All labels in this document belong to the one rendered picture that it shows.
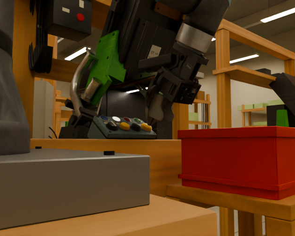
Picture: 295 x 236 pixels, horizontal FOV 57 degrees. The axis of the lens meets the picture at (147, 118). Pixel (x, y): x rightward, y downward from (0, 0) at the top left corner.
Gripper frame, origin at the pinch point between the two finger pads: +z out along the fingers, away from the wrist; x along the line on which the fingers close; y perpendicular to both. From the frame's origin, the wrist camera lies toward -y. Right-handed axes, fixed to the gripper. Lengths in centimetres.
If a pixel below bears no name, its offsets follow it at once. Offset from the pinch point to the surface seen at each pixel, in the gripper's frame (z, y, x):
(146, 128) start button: 2.0, 1.1, -0.7
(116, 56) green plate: -5.6, -32.6, 6.1
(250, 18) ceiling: -106, -465, 693
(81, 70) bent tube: 4.3, -40.1, -0.6
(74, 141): 4.1, 3.8, -20.9
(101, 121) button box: 2.9, -2.2, -12.1
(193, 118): 183, -356, 517
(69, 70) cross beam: 16, -72, 11
